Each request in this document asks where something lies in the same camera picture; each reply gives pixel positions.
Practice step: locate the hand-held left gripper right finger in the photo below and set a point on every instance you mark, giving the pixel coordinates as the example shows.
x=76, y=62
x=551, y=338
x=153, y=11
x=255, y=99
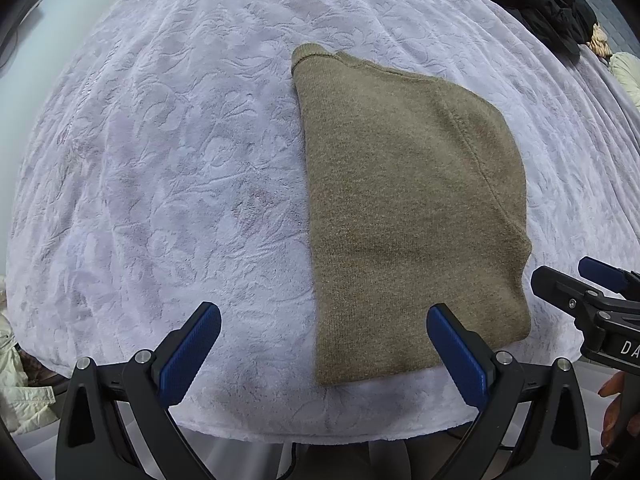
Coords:
x=457, y=355

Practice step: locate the lavender embossed blanket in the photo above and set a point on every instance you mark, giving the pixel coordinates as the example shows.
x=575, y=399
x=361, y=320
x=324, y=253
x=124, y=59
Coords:
x=175, y=160

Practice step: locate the white jacket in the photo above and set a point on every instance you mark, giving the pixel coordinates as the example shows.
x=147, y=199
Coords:
x=22, y=390

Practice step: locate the person's right hand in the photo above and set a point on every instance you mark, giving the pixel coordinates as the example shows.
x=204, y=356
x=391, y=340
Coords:
x=612, y=410

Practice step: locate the beige knitted plush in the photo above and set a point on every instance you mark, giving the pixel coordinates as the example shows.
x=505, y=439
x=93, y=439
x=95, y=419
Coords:
x=600, y=42

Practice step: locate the wall-mounted television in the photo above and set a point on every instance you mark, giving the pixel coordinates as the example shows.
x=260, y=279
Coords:
x=12, y=20

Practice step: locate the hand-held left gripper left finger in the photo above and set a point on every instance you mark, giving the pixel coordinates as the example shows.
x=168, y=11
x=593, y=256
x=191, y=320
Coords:
x=192, y=355

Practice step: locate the pale green cloth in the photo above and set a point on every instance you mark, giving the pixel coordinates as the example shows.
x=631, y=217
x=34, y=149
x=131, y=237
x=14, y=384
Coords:
x=627, y=75

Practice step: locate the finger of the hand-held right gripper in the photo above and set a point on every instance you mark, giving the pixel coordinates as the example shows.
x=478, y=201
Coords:
x=602, y=272
x=560, y=290

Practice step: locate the brown knit sweater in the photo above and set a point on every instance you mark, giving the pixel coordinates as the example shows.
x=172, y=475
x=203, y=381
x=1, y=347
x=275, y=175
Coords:
x=410, y=210

